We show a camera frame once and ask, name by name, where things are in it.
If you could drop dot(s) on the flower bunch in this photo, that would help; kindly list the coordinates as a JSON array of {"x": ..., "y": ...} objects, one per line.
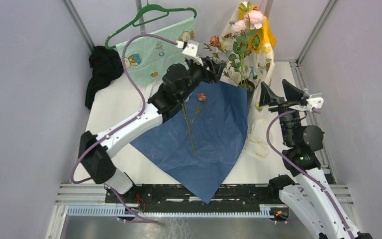
[{"x": 246, "y": 34}]

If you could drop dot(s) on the black cloth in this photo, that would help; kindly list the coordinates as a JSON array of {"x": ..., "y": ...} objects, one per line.
[{"x": 106, "y": 67}]

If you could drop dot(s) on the blue wrapping paper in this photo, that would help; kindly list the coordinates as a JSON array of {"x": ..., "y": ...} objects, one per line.
[{"x": 200, "y": 155}]

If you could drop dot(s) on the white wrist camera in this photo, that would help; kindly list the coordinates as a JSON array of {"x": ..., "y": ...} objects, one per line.
[
  {"x": 190, "y": 50},
  {"x": 311, "y": 104}
]

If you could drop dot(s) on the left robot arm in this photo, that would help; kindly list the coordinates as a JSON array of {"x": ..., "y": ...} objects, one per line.
[{"x": 97, "y": 150}]

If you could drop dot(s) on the black vase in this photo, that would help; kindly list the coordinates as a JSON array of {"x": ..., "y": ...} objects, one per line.
[{"x": 250, "y": 87}]

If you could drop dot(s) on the small rust rose stem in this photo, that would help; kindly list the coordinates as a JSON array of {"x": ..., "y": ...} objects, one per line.
[{"x": 201, "y": 99}]

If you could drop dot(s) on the orange flower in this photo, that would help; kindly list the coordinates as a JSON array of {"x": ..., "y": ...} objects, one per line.
[{"x": 220, "y": 56}]

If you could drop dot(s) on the white plastic strip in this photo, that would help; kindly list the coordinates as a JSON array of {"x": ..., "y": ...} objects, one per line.
[{"x": 148, "y": 91}]

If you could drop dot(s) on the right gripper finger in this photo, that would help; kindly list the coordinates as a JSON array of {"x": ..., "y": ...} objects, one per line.
[
  {"x": 292, "y": 93},
  {"x": 268, "y": 97}
]

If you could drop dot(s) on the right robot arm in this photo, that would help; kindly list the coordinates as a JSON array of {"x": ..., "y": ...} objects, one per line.
[{"x": 306, "y": 191}]

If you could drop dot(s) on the yellow patterned child shirt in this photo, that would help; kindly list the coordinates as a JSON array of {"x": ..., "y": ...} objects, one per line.
[{"x": 262, "y": 63}]

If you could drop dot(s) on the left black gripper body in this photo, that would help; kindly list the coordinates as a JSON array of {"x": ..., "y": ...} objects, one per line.
[{"x": 198, "y": 73}]

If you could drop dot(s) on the green cartoon cloth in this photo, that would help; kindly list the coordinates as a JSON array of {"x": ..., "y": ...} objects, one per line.
[{"x": 147, "y": 59}]

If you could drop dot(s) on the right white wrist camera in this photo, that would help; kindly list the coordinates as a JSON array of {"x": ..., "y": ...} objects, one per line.
[{"x": 311, "y": 104}]

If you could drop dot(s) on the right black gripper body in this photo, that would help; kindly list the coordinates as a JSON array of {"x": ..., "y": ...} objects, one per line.
[{"x": 283, "y": 106}]

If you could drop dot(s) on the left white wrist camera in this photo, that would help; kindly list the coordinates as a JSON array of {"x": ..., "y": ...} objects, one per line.
[{"x": 190, "y": 50}]

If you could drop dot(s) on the cream ribbon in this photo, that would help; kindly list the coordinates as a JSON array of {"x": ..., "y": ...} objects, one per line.
[{"x": 256, "y": 145}]

